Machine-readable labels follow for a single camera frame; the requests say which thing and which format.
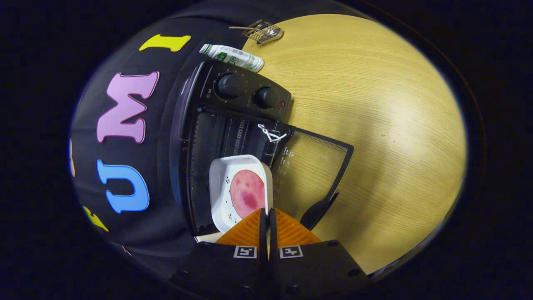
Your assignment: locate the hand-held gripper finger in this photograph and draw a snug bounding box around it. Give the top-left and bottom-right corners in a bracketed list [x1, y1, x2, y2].
[173, 208, 268, 300]
[269, 207, 369, 299]

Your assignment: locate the pink round food slice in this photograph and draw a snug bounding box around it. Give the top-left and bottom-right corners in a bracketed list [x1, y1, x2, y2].
[230, 170, 266, 220]

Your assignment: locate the white square plate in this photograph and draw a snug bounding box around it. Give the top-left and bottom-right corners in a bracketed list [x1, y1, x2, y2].
[209, 155, 274, 233]

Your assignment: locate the black toaster oven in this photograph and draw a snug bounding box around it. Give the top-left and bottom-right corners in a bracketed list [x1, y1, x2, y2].
[169, 59, 354, 237]

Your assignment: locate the white bottle with green label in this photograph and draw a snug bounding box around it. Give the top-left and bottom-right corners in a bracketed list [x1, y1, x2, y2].
[199, 43, 265, 73]

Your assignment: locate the white string tie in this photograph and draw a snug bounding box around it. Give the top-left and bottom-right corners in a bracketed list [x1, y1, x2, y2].
[257, 123, 288, 143]

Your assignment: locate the small wire basket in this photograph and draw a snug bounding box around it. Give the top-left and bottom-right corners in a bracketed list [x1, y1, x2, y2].
[244, 20, 285, 45]

